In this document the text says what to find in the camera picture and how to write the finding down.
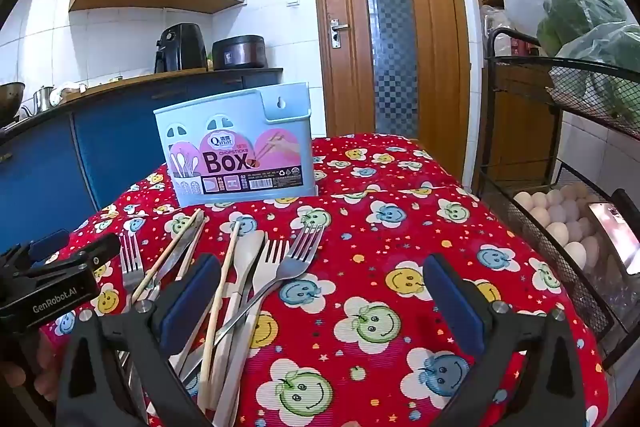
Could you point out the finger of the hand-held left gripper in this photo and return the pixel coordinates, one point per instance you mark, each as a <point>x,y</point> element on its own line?
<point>102,250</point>
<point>47,243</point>

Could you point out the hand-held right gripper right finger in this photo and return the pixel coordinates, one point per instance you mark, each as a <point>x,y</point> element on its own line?
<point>454,303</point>

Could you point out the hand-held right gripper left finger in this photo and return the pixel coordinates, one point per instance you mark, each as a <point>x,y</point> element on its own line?
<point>186,304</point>

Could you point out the metal fork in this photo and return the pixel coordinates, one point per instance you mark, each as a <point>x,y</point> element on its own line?
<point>300,257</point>
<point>131,274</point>

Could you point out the metal tongs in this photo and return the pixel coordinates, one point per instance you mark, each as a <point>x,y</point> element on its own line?
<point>171,261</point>

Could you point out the beige plastic spoon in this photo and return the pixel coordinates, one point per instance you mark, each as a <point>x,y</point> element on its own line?
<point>250,252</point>

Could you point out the light blue utensil holder box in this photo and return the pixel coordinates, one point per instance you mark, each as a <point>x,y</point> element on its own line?
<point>235,127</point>

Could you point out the person's left hand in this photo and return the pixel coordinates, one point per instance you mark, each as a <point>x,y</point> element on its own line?
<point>42,364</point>

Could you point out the red smiley flower tablecloth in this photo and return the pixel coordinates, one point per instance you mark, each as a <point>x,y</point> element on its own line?
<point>380,257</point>

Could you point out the blue kitchen counter cabinet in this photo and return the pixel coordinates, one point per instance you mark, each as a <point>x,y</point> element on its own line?
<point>75,157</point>

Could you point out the pile of eggs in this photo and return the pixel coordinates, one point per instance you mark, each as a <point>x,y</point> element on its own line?
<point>555,217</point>

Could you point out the steel kettle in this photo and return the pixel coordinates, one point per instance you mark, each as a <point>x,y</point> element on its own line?
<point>42,99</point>

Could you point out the dark metal bowl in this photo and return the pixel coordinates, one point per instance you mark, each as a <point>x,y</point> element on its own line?
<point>10,99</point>

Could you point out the white cloth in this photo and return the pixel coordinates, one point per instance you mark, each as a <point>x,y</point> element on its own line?
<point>70,91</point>

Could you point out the black air fryer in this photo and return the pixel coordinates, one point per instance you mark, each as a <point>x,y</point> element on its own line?
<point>180,47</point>

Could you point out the dark rice cooker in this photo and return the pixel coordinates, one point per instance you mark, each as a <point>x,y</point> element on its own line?
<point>239,53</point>

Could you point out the wooden door with glass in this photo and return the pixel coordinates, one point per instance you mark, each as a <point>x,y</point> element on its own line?
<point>395,22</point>

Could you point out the bag of green vegetables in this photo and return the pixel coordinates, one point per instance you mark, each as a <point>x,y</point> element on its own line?
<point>595,37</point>

